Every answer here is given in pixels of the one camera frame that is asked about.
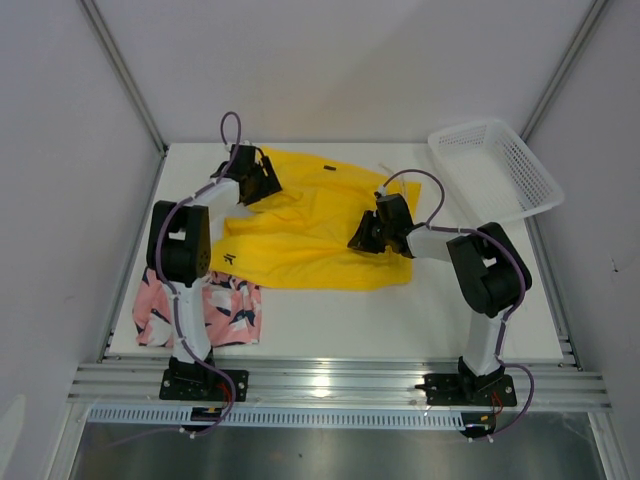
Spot white perforated plastic basket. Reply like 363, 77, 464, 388
428, 118, 565, 226

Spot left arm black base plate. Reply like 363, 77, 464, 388
159, 369, 249, 402

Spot right aluminium corner post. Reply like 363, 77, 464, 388
520, 0, 614, 143

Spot white slotted cable duct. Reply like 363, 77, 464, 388
87, 404, 465, 431

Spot aluminium mounting rail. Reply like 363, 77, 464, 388
67, 357, 612, 412

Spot yellow shorts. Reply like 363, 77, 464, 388
210, 147, 413, 291

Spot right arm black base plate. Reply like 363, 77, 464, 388
414, 373, 517, 407

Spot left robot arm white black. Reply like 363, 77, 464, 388
146, 143, 282, 400

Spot aluminium corner post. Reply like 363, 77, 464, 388
77, 0, 168, 156
520, 0, 614, 143

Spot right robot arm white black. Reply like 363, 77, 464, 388
348, 194, 532, 404

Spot pink whale print shorts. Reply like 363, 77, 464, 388
132, 268, 262, 348

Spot left aluminium corner post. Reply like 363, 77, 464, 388
77, 0, 168, 156

